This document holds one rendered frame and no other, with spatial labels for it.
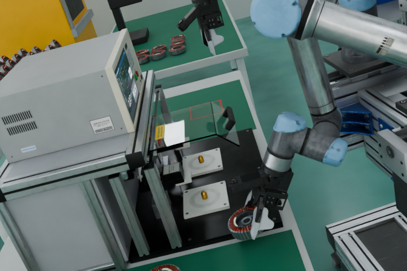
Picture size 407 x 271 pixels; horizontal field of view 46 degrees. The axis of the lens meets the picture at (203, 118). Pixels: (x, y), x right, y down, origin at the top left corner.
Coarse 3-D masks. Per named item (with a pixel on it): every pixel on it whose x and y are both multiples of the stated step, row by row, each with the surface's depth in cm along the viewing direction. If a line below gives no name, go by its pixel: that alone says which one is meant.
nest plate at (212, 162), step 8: (200, 152) 188; (208, 152) 187; (216, 152) 185; (184, 160) 186; (192, 160) 184; (208, 160) 181; (216, 160) 180; (184, 168) 181; (192, 168) 179; (200, 168) 178; (208, 168) 176; (216, 168) 175; (192, 176) 175
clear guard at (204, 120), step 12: (192, 108) 157; (204, 108) 154; (216, 108) 155; (156, 120) 155; (168, 120) 153; (180, 120) 150; (192, 120) 148; (204, 120) 146; (216, 120) 145; (168, 132) 145; (180, 132) 143; (192, 132) 141; (204, 132) 138; (216, 132) 137; (228, 132) 142; (156, 144) 140; (168, 144) 138
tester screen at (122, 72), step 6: (126, 60) 154; (120, 66) 143; (126, 66) 152; (120, 72) 140; (126, 72) 149; (120, 78) 138; (126, 78) 147; (132, 78) 157; (120, 84) 136; (126, 84) 145; (126, 90) 142; (126, 96) 140; (132, 96) 149; (126, 102) 138; (132, 102) 147; (132, 120) 140
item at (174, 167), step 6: (180, 162) 157; (162, 168) 156; (168, 168) 155; (174, 168) 154; (180, 168) 153; (162, 174) 153; (168, 174) 152; (174, 174) 152; (180, 174) 152; (186, 174) 157; (162, 180) 154; (168, 180) 153; (174, 180) 152; (180, 180) 152; (186, 180) 153; (144, 186) 153
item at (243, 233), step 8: (248, 208) 141; (232, 216) 141; (240, 216) 141; (248, 216) 141; (232, 224) 137; (240, 224) 140; (248, 224) 137; (232, 232) 136; (240, 232) 134; (248, 232) 133
